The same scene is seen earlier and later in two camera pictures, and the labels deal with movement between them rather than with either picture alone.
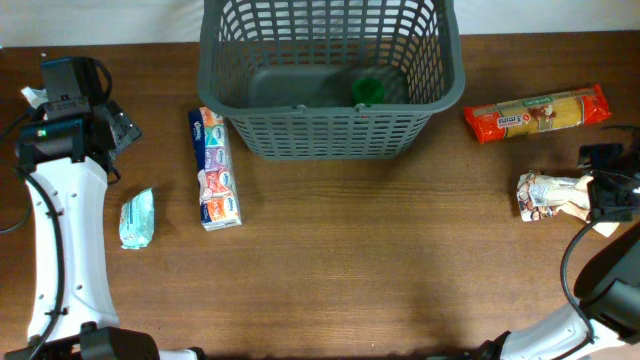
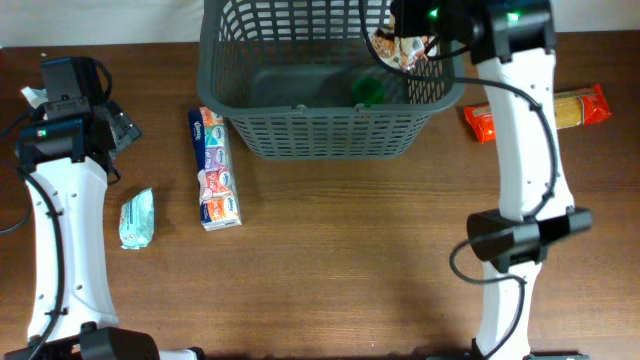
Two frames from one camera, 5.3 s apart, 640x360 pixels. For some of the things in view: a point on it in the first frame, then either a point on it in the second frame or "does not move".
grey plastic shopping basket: x=330 y=80 does not move
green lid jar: x=368 y=91 does not move
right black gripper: x=604 y=203 → x=407 y=13
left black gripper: x=127 y=128 does not move
